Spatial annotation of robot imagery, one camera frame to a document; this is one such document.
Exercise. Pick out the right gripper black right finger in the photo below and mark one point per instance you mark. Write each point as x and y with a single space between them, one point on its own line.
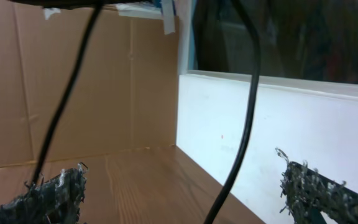
310 194

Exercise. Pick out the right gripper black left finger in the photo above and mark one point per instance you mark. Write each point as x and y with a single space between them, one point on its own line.
54 201

